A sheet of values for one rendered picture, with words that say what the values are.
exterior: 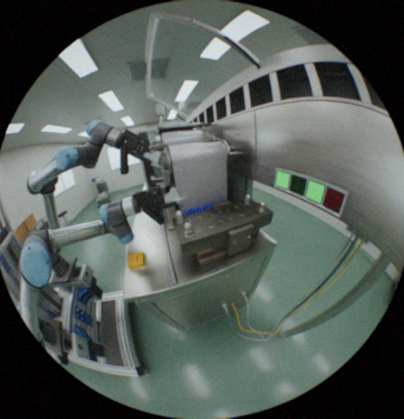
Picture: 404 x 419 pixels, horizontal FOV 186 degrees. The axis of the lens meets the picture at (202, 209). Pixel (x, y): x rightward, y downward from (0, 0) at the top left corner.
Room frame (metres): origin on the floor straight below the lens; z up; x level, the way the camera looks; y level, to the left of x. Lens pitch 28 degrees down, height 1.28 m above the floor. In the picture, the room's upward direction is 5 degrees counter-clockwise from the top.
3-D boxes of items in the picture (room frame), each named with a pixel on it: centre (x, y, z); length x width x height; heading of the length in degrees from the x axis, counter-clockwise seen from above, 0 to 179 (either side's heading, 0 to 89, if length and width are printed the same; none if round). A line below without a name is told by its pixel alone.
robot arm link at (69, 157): (0.27, 0.61, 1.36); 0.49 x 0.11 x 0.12; 99
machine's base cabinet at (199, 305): (1.43, 0.37, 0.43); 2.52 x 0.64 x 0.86; 18
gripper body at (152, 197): (0.43, 0.21, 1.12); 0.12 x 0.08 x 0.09; 108
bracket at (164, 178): (0.54, 0.17, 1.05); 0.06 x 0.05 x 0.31; 108
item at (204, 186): (0.51, -0.02, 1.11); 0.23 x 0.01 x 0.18; 108
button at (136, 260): (0.30, 0.29, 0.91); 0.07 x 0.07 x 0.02; 18
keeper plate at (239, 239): (0.32, -0.13, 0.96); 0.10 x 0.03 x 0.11; 108
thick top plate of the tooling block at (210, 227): (0.40, -0.09, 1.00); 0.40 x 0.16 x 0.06; 108
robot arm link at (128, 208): (0.41, 0.28, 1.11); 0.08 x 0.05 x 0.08; 18
